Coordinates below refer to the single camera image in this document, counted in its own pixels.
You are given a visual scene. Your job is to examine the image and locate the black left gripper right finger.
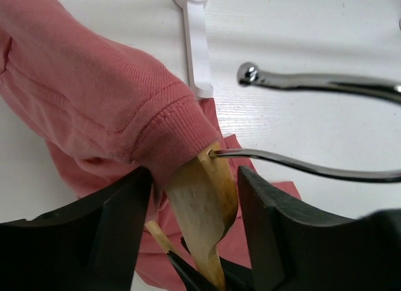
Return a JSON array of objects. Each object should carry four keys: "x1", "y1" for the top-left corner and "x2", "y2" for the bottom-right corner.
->
[{"x1": 237, "y1": 167, "x2": 400, "y2": 290}]

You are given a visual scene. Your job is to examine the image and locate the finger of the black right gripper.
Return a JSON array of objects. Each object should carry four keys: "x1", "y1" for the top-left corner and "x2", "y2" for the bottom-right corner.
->
[
  {"x1": 220, "y1": 258, "x2": 254, "y2": 291},
  {"x1": 167, "y1": 251, "x2": 216, "y2": 291}
]

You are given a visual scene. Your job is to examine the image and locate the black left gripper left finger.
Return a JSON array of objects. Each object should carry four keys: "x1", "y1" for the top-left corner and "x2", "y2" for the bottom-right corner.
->
[{"x1": 1, "y1": 167, "x2": 152, "y2": 290}]

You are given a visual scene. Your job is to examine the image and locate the wooden clothes hanger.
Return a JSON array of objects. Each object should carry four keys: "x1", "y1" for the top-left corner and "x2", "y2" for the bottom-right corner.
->
[{"x1": 146, "y1": 63, "x2": 400, "y2": 290}]

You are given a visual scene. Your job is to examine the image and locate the red t shirt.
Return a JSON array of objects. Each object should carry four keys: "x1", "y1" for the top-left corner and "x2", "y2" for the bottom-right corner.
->
[{"x1": 0, "y1": 0, "x2": 302, "y2": 291}]

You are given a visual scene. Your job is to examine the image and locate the white clothes rack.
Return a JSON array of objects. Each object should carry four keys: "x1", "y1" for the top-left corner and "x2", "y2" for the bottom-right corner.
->
[{"x1": 175, "y1": 0, "x2": 214, "y2": 99}]

